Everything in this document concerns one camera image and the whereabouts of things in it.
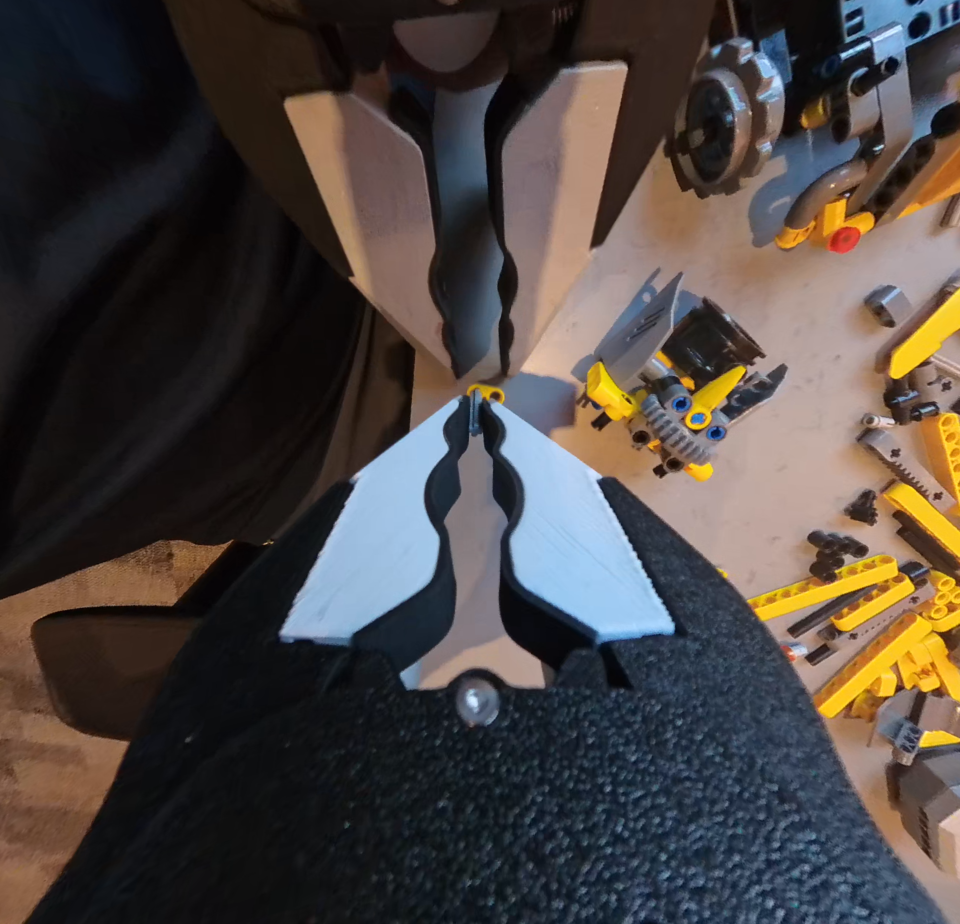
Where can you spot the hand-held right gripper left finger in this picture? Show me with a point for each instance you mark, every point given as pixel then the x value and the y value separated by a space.
pixel 367 564

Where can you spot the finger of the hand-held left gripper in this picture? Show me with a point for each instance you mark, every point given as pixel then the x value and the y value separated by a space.
pixel 375 204
pixel 555 174

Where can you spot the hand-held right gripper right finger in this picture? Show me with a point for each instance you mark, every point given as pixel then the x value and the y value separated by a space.
pixel 577 557

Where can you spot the thin grey axle rod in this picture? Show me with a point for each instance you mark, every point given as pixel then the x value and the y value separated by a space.
pixel 474 418

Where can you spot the small yellow connector piece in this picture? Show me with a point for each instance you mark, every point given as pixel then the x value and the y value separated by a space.
pixel 486 392

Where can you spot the yellow brick wheel subassembly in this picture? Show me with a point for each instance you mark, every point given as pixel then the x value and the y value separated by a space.
pixel 660 384

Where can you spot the spread of yellow beams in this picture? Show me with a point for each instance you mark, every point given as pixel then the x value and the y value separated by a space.
pixel 862 654

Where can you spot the yellow brick vehicle model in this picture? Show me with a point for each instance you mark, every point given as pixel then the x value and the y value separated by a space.
pixel 862 77

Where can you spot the grey desk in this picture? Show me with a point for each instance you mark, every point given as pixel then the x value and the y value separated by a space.
pixel 750 339

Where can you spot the small orange peg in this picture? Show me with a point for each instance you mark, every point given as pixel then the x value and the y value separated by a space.
pixel 793 649

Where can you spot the person's dark clothing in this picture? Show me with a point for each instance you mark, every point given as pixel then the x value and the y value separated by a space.
pixel 150 302

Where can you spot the black connector cluster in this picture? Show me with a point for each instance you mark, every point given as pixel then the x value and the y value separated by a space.
pixel 836 553

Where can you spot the black office chair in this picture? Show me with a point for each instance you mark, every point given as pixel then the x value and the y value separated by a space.
pixel 112 661

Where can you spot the small grey curved connector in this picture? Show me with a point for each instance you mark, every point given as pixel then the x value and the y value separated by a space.
pixel 887 305

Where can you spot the yellow curved fairing piece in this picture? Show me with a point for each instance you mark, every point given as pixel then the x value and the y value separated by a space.
pixel 922 339

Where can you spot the grey battery box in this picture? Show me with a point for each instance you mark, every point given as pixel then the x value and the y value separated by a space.
pixel 930 811

